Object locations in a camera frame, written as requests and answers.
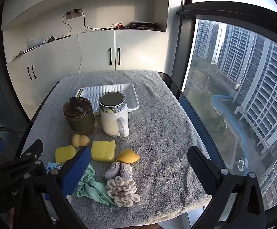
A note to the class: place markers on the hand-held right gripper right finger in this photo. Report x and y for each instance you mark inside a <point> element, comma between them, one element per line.
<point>201,169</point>

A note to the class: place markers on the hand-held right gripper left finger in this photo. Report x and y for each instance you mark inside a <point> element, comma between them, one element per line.
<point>76,171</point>

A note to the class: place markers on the blue and white tissue pack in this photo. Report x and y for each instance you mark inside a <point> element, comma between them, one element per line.
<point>54,168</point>

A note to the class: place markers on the large yellow sponge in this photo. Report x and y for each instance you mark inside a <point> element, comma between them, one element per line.
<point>103,150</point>

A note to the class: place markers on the grey knitted sock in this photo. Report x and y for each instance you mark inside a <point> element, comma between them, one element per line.
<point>112,170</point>
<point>126,170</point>

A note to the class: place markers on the cream looped knit cloth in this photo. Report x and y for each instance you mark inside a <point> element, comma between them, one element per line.
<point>123,190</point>

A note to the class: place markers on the yellow teardrop sponge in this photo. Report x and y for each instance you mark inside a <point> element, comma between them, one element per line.
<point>128,157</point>

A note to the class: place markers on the white ribbed plastic tray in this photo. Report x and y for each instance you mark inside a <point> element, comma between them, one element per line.
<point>131,95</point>

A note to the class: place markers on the curved metal bar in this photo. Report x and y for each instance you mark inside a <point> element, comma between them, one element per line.
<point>2,129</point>

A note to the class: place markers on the small yellow sponge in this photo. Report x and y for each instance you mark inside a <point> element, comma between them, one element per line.
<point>64,153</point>

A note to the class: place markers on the mint green cloth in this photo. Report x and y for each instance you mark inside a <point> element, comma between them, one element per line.
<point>93,188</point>

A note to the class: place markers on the beige gourd-shaped sponge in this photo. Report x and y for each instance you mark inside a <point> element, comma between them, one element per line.
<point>79,140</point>

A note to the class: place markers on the brown glass jar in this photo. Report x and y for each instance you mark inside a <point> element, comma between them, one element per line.
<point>80,121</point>

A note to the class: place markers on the grey terry towel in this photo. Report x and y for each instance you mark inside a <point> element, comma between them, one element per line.
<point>157,128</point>

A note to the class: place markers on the white mug with metal lid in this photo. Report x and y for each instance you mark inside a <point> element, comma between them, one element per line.
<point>111,119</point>

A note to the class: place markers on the glass straw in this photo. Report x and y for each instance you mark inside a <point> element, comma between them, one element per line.
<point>79,93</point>

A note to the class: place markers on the black glass table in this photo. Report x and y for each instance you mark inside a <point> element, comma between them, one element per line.
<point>166,77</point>

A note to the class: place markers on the grey high-rise building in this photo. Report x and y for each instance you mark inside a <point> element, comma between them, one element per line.
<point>271,100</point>
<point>206,40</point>
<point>236,52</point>

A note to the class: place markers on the small black device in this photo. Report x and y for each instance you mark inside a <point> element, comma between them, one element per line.
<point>51,39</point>

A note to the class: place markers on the thin black stick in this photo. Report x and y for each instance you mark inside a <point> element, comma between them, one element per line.
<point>63,37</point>

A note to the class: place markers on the small red device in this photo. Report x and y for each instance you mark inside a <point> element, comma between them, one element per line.
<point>119,25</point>

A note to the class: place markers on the stack of dark papers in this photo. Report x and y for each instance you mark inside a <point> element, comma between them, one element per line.
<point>143,25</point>

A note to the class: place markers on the black window frame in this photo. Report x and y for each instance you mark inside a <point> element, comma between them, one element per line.
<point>187,52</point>

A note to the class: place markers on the white wall cabinet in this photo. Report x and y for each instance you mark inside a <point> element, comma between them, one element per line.
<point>93,50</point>

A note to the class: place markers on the wall socket panel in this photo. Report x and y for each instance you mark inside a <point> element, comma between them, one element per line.
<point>73,16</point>

